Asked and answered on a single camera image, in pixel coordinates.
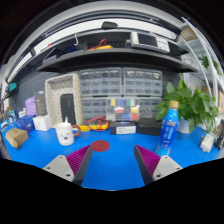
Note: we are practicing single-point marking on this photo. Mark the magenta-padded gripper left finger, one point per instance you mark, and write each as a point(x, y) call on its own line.
point(65, 166)

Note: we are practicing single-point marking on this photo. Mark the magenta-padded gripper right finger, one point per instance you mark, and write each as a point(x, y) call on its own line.
point(160, 166)

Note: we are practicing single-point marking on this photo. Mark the blue drink bottle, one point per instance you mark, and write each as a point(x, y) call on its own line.
point(168, 128)

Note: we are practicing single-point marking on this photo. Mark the black zip case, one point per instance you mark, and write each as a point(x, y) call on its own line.
point(149, 127)

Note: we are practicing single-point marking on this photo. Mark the flat round red coaster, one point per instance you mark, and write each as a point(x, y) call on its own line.
point(100, 146)

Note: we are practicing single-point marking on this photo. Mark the spoon in mug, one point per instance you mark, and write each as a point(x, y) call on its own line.
point(66, 120)

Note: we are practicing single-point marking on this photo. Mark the white cardboard box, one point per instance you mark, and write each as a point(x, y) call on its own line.
point(42, 123)

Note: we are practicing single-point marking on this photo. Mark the yellow multimeter with red leads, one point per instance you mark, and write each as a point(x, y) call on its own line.
point(96, 125)

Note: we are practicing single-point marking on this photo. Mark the white power adapter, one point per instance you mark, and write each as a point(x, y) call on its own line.
point(207, 143)

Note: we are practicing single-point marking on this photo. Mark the brown cardboard box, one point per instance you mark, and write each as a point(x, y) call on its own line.
point(16, 138)

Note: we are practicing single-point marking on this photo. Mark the black rectangular speaker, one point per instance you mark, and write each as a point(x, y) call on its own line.
point(68, 109)

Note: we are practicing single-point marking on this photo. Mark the blue box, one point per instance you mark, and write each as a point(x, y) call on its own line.
point(25, 124)

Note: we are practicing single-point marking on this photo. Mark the beige dotted storage tray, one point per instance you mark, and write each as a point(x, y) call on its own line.
point(53, 100)

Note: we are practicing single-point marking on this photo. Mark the dark grey upright box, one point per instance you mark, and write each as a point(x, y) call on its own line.
point(40, 103)

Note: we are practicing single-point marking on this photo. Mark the clear box of colourful parts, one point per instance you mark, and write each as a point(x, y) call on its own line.
point(122, 110)

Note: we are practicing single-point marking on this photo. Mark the purple bag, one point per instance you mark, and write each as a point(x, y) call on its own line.
point(30, 106)

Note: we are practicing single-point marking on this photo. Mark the green potted plant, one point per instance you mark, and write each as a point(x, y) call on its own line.
point(193, 103)

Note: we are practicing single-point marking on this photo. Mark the white metal rack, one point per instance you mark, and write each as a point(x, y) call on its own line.
point(206, 60)

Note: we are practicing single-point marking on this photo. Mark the dark overhead shelf unit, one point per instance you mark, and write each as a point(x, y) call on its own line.
point(116, 55)

